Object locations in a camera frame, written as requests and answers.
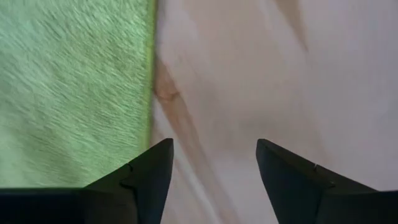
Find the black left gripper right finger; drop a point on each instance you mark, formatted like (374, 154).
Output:
(289, 180)

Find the lime green microfiber towel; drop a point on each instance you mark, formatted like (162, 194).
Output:
(68, 93)

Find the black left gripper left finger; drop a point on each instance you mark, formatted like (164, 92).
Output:
(149, 180)

